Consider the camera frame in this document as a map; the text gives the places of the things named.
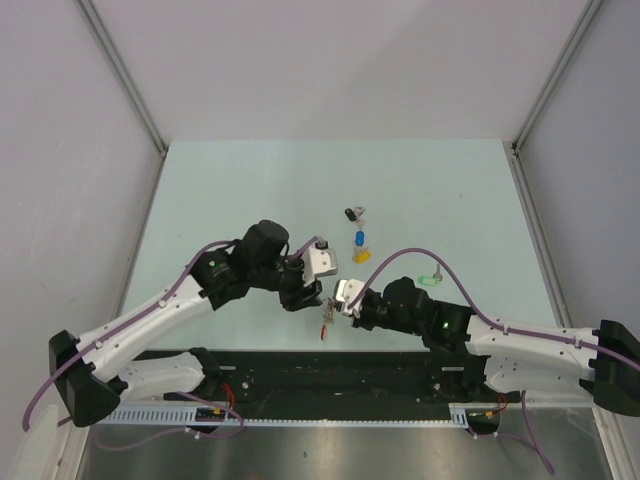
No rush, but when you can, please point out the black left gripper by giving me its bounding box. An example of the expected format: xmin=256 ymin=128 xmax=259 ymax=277
xmin=251 ymin=247 xmax=322 ymax=311

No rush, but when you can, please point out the red handled metal keyring holder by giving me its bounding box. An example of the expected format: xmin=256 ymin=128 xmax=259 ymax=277
xmin=320 ymin=298 xmax=341 ymax=342

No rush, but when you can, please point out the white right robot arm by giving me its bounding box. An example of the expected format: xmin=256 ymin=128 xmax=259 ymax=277
xmin=334 ymin=277 xmax=639 ymax=417

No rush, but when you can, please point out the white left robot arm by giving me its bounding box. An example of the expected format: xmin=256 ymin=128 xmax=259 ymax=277
xmin=49 ymin=220 xmax=338 ymax=427

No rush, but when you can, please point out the yellow key tag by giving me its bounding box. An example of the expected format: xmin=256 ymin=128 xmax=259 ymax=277
xmin=353 ymin=251 xmax=372 ymax=264

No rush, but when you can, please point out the green key tag with key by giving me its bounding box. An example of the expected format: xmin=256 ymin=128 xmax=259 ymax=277
xmin=417 ymin=264 xmax=443 ymax=287

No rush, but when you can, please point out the black key fob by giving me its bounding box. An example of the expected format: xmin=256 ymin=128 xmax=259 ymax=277
xmin=344 ymin=208 xmax=359 ymax=222

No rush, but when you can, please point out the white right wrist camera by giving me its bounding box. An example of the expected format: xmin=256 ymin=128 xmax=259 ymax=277
xmin=333 ymin=279 xmax=366 ymax=318

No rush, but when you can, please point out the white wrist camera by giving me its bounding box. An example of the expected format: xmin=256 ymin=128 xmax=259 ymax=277
xmin=333 ymin=279 xmax=366 ymax=318
xmin=301 ymin=239 xmax=339 ymax=287

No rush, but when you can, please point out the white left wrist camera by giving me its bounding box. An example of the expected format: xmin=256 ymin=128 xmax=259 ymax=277
xmin=301 ymin=239 xmax=339 ymax=287

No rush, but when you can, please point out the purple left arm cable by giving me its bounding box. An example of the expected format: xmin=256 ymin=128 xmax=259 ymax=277
xmin=22 ymin=235 xmax=326 ymax=432

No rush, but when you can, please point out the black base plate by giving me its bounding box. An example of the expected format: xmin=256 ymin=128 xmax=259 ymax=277
xmin=193 ymin=348 xmax=520 ymax=420

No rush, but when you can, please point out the white slotted cable duct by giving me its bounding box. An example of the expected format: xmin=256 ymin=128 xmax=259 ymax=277
xmin=99 ymin=405 xmax=500 ymax=429

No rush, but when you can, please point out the aluminium frame post left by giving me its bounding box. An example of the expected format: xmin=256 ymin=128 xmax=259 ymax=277
xmin=73 ymin=0 xmax=168 ymax=158

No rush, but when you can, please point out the aluminium frame post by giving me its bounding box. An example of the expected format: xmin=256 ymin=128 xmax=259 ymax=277
xmin=73 ymin=0 xmax=168 ymax=158
xmin=510 ymin=0 xmax=606 ymax=155

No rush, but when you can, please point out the aluminium frame post right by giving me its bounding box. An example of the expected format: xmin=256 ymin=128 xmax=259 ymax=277
xmin=510 ymin=0 xmax=606 ymax=155

